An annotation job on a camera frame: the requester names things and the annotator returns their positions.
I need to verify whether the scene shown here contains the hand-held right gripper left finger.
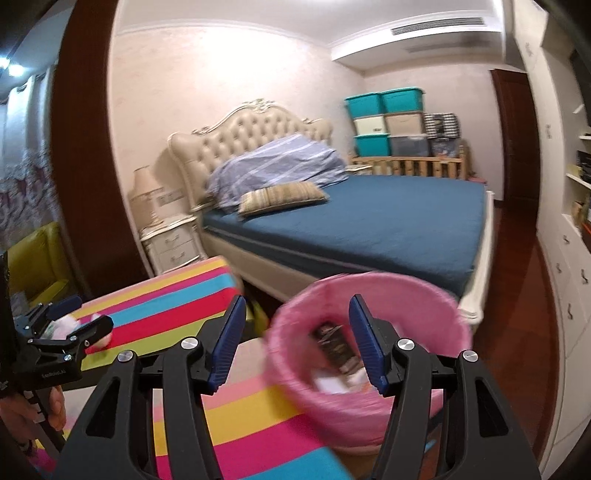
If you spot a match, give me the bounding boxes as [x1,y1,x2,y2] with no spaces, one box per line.
[53,294,247,480]

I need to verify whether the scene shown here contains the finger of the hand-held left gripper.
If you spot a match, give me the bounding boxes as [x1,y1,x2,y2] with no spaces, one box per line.
[27,315,115,358]
[14,295,84,330]

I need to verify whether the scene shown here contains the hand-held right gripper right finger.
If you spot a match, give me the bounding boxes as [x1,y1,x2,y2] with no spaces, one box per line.
[348,294,541,480]

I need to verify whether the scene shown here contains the white pink paper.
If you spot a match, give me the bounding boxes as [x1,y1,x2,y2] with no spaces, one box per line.
[46,313,112,349]

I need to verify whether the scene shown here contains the pink lined waste bin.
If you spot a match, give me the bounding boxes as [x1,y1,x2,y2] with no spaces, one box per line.
[265,272,474,455]

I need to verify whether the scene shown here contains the person's left hand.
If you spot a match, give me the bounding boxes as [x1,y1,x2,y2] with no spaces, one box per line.
[0,385,66,446]

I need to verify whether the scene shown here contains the dark printed packet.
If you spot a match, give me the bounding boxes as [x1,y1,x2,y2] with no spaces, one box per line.
[316,323,363,370]

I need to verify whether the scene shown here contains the white paper scrap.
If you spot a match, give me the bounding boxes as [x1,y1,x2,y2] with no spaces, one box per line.
[314,367,384,395]

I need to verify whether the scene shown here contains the yellow-green leather armchair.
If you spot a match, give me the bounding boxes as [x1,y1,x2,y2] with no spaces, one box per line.
[7,222,75,315]

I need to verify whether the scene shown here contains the striped colourful tablecloth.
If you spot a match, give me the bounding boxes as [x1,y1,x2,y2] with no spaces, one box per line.
[28,256,352,480]

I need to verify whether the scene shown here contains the white nightstand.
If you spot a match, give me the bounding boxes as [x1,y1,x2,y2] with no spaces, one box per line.
[140,215,208,275]

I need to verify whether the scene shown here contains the lace patterned curtain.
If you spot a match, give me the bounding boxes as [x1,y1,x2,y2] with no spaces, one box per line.
[0,74,58,241]

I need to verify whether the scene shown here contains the beige tufted bed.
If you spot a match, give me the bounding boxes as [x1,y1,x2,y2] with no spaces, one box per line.
[167,98,497,321]

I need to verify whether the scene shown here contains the beige table lamp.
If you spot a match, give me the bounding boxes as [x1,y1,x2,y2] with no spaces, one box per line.
[129,166,164,227]

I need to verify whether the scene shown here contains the dark wooden wardrobe panel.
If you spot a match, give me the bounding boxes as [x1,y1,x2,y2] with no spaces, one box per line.
[48,0,148,287]

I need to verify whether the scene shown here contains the gold striped pillow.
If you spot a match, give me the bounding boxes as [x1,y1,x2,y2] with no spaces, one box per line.
[238,181,329,217]

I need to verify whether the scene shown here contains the blue striped duvet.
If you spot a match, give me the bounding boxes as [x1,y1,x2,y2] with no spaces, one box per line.
[205,134,349,213]

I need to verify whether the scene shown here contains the teal storage box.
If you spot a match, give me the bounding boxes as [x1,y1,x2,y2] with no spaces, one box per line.
[379,88,424,114]
[355,134,392,158]
[344,93,386,118]

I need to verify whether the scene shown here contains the grey clear storage box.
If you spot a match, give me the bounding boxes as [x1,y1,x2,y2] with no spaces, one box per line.
[389,135,430,158]

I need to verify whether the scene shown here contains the white built-in cabinet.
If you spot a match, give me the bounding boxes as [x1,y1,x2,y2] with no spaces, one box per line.
[512,0,591,467]

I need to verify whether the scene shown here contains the small grey storage box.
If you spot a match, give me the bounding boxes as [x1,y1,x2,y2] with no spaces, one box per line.
[429,137,462,157]

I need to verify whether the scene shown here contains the beige white-lidded storage box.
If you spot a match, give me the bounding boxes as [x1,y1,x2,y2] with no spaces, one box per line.
[353,114,387,138]

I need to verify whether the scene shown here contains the beige brown storage box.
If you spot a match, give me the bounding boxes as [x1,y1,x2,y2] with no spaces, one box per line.
[384,112,424,137]

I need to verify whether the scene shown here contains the houndstooth storage bag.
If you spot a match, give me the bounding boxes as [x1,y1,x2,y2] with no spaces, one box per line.
[424,112,461,138]

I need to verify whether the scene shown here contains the dark wooden door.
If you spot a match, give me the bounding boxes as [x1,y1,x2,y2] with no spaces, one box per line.
[489,69,541,204]

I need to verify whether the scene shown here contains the wooden crib rail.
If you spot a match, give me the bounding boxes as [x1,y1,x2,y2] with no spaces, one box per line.
[347,145,469,177]

